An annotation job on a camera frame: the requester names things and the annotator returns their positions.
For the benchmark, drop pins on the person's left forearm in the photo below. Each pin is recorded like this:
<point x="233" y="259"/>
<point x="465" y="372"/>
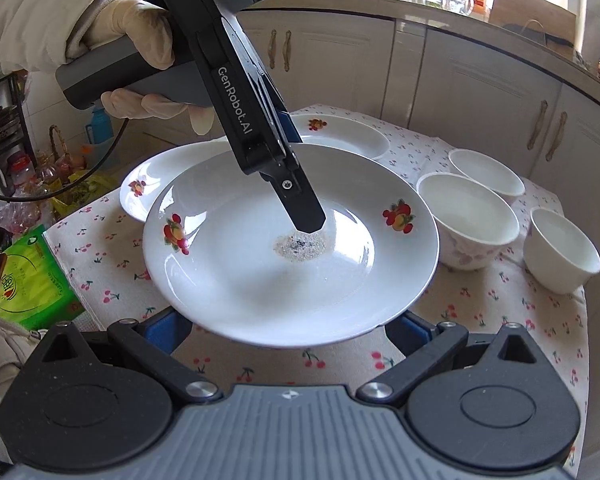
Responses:
<point x="30" y="15"/>

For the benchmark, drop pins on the wooden cutting board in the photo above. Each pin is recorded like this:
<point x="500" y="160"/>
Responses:
<point x="530" y="5"/>

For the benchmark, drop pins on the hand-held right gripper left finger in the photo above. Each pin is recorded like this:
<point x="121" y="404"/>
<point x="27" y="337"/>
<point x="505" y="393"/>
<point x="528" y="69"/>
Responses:
<point x="167" y="327"/>

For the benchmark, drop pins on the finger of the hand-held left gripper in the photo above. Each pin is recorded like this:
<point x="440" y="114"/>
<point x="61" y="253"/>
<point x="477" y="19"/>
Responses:
<point x="302" y="205"/>
<point x="289" y="127"/>

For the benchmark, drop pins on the metal shelf rack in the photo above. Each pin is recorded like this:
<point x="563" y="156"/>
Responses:
<point x="10" y="120"/>

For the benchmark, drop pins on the blue bottle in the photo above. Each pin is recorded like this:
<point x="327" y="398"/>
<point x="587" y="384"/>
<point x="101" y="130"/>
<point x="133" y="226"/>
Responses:
<point x="102" y="127"/>

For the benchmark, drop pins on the green snack packet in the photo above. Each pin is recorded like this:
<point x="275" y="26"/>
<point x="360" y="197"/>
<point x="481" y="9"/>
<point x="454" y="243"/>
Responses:
<point x="35" y="280"/>

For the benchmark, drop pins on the white floral bowl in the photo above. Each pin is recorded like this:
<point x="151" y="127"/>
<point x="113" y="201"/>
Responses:
<point x="470" y="220"/>
<point x="490" y="172"/>
<point x="560" y="255"/>

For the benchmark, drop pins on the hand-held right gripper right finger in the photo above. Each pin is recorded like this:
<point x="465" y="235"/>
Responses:
<point x="410" y="337"/>

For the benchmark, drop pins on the white fruit-print plate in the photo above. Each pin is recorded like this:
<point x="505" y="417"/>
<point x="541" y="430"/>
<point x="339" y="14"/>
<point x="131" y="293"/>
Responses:
<point x="230" y="285"/>
<point x="150" y="175"/>
<point x="350" y="137"/>

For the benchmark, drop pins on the yellow plastic bag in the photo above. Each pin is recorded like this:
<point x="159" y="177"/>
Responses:
<point x="87" y="192"/>

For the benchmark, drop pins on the cherry-print tablecloth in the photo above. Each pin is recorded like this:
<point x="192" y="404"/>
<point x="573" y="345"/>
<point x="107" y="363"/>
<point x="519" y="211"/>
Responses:
<point x="480" y="310"/>

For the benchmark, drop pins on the person's left hand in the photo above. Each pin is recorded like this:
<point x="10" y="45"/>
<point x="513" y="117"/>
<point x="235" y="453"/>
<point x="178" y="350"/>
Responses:
<point x="145" y="25"/>

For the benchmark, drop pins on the person's beige jacket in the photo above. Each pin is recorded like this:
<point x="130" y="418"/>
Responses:
<point x="0" y="370"/>

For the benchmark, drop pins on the glass mug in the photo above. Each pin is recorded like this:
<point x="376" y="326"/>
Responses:
<point x="460" y="2"/>

